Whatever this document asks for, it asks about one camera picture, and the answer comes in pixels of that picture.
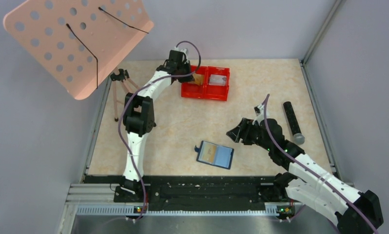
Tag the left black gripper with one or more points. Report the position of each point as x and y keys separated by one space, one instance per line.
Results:
x=187 y=78

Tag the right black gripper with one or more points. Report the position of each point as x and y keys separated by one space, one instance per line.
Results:
x=245 y=124

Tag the gold vip card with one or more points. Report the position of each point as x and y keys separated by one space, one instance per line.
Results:
x=208 y=152
x=198 y=79

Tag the navy blue card holder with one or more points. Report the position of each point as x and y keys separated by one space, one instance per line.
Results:
x=223 y=156

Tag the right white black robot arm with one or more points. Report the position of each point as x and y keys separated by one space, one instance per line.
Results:
x=350 y=210

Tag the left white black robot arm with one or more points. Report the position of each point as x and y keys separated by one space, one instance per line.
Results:
x=139 y=115

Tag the silver card in bin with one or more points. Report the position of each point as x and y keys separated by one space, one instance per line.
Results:
x=217 y=80

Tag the left red plastic bin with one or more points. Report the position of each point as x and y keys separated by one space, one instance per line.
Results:
x=191 y=90

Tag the red plastic bin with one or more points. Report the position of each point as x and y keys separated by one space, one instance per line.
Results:
x=217 y=92
x=191 y=90

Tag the right red plastic bin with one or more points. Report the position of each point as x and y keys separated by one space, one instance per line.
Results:
x=217 y=92

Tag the black microphone with grey head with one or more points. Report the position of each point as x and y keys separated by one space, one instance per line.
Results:
x=293 y=123

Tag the pink perforated music stand desk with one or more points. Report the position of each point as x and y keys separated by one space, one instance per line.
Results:
x=79 y=42

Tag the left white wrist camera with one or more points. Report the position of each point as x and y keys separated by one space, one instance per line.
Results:
x=185 y=51

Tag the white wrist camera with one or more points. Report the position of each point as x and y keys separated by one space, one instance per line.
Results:
x=259 y=112
x=185 y=51

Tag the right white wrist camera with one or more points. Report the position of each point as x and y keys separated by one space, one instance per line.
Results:
x=259 y=112

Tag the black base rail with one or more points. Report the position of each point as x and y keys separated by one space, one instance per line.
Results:
x=183 y=196

